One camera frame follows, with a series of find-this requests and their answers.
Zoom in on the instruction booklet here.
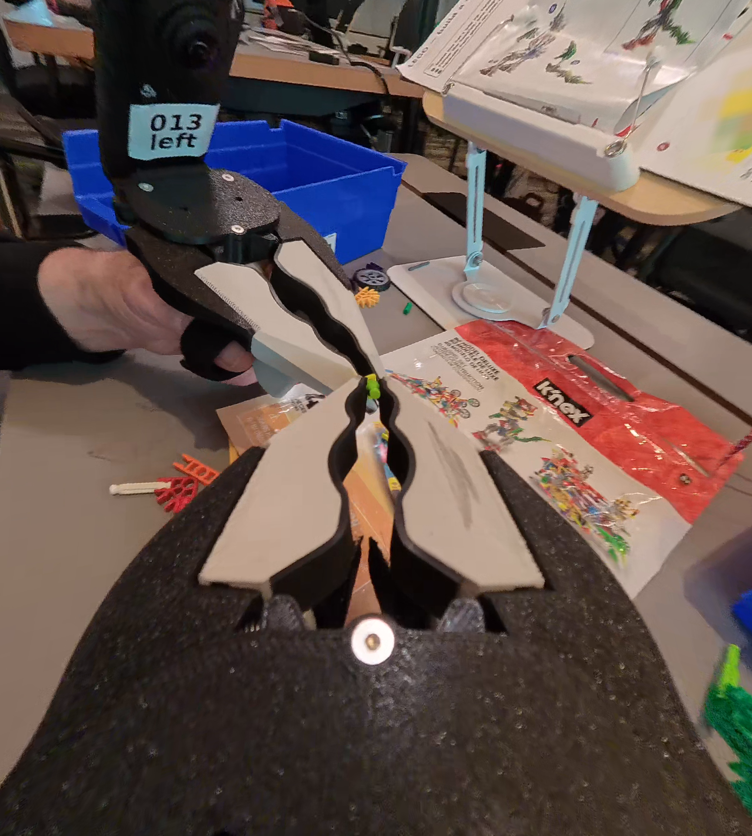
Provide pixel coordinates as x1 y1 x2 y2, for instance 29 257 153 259
397 0 752 219

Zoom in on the green connector toy assembly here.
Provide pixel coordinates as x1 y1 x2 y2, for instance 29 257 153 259
704 643 752 836

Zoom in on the construction toy set plastic bag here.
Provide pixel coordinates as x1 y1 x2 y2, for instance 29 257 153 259
216 319 745 598

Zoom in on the person's left hand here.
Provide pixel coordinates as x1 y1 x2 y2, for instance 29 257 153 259
37 249 258 386

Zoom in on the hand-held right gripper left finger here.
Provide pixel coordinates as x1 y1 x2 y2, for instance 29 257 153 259
198 378 365 628

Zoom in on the white adjustable book stand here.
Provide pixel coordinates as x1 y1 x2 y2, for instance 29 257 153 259
385 88 742 350

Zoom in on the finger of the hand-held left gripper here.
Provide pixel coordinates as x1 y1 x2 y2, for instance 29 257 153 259
193 260 377 381
273 239 388 380

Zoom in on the large blue plastic bin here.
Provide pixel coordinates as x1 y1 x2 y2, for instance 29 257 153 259
62 119 408 265

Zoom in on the red fan connector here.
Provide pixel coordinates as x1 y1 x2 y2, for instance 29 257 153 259
154 477 197 513

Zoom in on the orange ladder connector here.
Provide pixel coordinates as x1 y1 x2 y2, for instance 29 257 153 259
173 454 223 484

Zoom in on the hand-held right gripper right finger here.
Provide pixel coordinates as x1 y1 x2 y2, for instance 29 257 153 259
376 378 545 628

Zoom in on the wooden background desk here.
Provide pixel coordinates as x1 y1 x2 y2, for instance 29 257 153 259
3 20 429 102

